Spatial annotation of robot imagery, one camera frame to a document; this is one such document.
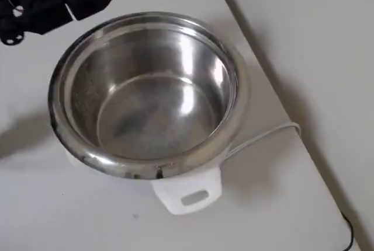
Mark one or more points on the white electric rice cooker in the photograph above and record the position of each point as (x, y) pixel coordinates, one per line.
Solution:
(166, 195)

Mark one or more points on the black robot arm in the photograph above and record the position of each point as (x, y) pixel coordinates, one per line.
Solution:
(35, 0)

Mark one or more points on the stainless steel inner pot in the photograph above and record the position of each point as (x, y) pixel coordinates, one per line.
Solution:
(157, 111)

